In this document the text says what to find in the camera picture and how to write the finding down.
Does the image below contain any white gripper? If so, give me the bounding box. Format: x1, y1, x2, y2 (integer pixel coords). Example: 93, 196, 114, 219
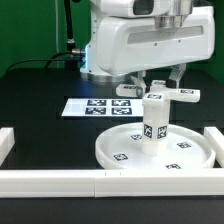
96, 6, 215, 98

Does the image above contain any white cross-shaped table base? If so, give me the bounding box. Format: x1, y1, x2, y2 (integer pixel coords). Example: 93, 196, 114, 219
116, 80, 200, 103

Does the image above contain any white round table top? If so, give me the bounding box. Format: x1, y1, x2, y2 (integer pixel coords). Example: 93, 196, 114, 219
95, 122, 215, 170

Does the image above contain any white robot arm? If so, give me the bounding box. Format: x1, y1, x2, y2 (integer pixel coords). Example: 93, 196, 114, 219
80, 0, 215, 97

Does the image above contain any white marker sheet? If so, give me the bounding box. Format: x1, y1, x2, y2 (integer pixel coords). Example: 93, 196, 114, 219
62, 98, 143, 117

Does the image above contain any white right fence bar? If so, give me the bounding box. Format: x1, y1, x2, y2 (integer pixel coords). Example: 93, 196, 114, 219
204, 127, 224, 168

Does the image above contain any white fence bar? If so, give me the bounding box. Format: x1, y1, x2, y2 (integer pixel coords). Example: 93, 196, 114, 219
204, 127, 224, 168
0, 127, 15, 166
0, 168, 224, 198

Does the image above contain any black vertical pole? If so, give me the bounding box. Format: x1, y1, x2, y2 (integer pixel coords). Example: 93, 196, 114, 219
63, 0, 78, 71

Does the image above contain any white front fence bar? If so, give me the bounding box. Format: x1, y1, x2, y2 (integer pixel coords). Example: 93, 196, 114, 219
0, 168, 224, 198

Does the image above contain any white left fence bar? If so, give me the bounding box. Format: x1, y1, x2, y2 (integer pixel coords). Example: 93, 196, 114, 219
0, 127, 15, 166

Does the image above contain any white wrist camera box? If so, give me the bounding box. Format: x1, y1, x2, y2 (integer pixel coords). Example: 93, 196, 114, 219
97, 0, 171, 18

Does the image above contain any black cable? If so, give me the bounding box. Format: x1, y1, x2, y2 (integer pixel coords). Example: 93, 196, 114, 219
6, 48, 88, 76

